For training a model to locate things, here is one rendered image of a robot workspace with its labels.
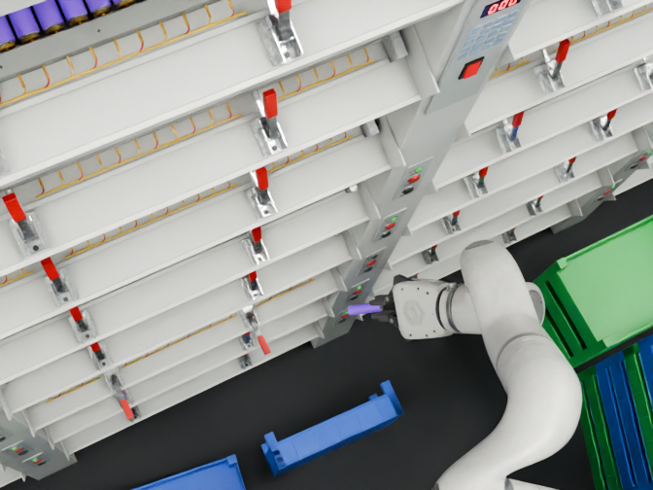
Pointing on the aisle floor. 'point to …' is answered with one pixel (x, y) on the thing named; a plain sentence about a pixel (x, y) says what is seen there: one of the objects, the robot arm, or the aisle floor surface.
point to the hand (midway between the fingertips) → (383, 307)
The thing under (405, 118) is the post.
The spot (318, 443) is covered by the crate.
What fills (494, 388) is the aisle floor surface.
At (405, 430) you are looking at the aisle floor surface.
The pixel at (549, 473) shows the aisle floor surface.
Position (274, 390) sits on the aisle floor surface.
